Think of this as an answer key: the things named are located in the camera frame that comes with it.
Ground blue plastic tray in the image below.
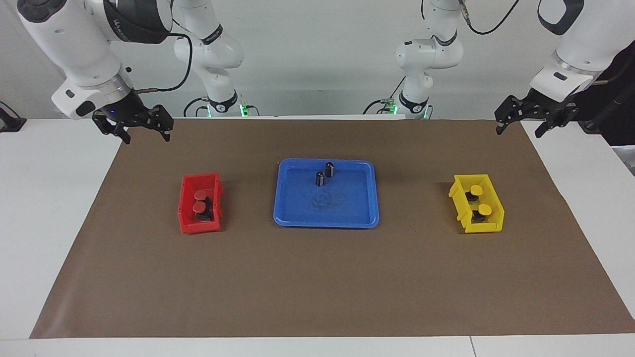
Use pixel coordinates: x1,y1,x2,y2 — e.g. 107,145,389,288
273,158,380,229

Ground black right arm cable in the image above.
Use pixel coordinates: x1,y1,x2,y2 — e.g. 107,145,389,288
134,20,194,94

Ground black right base cable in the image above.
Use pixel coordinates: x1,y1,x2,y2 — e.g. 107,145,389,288
183,97,211,119

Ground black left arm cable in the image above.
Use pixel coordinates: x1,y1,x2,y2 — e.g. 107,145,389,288
459,0,520,36

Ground yellow plastic bin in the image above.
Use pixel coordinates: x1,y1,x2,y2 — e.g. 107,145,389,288
448,174,505,234

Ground black base cable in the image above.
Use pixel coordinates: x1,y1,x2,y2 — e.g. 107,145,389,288
362,74,433,119
183,97,211,119

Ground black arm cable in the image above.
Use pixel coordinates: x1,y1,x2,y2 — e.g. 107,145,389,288
134,20,194,94
459,0,520,36

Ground brown paper table mat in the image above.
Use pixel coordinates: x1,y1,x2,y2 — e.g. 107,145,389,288
30,118,635,339

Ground black left base cable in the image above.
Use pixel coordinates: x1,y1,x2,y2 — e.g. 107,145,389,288
362,74,433,119

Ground red plastic bin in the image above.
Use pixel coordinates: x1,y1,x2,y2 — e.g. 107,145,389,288
178,173,224,235

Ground black stand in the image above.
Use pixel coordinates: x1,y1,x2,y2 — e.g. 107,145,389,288
575,40,635,147

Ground black clamp device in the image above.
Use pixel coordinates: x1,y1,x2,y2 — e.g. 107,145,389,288
0,101,27,133

